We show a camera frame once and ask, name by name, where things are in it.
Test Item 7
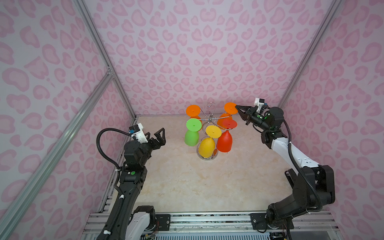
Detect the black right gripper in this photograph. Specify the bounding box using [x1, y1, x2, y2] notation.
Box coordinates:
[236, 106, 272, 132]

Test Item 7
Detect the orange wine glass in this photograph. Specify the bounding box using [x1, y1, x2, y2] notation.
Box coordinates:
[217, 103, 238, 129]
[186, 105, 201, 119]

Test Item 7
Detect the red wine glass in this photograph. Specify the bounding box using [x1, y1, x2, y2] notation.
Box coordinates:
[217, 119, 238, 153]

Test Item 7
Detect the yellow wine glass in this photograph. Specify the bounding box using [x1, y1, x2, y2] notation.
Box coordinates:
[198, 125, 222, 159]

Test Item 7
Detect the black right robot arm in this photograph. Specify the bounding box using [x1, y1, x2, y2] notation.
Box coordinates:
[236, 103, 336, 233]

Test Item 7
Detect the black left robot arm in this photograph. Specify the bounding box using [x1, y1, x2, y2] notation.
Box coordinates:
[96, 124, 166, 240]

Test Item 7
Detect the green wine glass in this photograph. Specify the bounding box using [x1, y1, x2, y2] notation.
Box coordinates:
[185, 118, 202, 147]

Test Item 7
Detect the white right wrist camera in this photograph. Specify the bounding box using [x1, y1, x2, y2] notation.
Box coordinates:
[254, 98, 269, 113]

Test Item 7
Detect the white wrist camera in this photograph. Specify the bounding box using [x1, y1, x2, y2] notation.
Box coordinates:
[254, 98, 269, 113]
[129, 123, 148, 144]

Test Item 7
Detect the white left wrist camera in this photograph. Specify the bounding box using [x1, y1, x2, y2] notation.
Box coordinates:
[129, 123, 148, 144]

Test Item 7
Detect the chrome wire wine glass rack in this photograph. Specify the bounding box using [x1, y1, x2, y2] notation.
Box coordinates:
[196, 102, 224, 162]

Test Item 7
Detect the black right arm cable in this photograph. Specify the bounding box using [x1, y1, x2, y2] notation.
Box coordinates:
[281, 118, 323, 211]

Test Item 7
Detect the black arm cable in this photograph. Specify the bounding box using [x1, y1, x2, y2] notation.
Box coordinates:
[281, 118, 323, 211]
[96, 127, 133, 240]

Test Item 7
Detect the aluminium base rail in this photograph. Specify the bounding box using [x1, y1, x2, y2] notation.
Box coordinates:
[79, 194, 346, 240]

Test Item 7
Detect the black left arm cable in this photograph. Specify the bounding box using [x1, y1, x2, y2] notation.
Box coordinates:
[96, 127, 133, 240]

